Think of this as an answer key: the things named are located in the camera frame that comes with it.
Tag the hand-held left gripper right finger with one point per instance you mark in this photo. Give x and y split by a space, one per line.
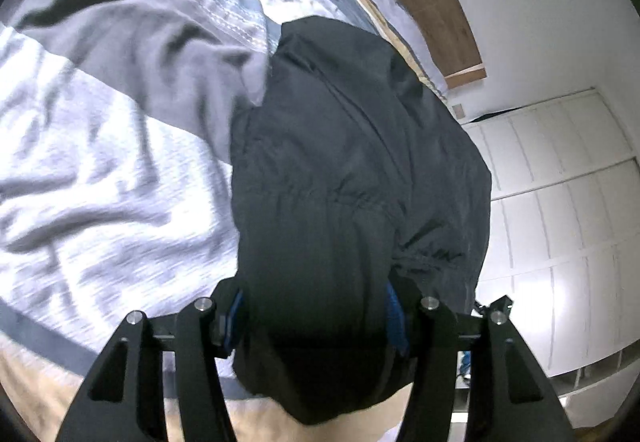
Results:
396 322

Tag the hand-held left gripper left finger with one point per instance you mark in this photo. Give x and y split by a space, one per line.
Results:
234 322

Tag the black jacket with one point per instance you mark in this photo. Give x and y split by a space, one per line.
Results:
340 182

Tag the striped bed duvet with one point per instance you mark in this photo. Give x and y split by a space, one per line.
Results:
100 202

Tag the white wardrobe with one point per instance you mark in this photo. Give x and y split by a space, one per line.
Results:
550 222

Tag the light grey garment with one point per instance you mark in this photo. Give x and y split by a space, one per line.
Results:
165 52

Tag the wall socket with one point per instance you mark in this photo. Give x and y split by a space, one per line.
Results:
458 110

